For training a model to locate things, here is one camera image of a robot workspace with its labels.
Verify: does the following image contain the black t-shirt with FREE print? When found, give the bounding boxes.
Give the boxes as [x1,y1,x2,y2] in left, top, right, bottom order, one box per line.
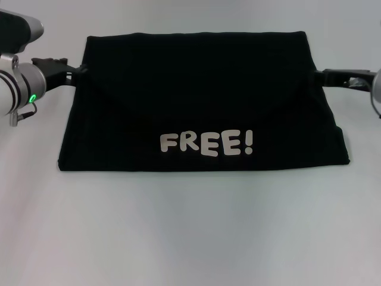
[57,29,351,173]

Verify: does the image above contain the gripper cable with plug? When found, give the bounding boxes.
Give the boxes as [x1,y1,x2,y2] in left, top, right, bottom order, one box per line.
[349,76,381,119]
[8,102,38,128]

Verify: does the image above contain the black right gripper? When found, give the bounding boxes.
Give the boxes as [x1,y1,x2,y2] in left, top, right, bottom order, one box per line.
[314,68,373,89]

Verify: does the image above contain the right gripper cable with plug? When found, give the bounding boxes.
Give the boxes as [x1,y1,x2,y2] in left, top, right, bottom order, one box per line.
[349,76,381,119]

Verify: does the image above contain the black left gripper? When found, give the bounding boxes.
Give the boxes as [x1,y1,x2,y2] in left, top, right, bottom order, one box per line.
[31,56,89,92]

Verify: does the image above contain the left gripper cable with plug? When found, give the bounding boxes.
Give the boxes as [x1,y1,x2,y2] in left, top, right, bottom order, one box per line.
[8,102,38,128]

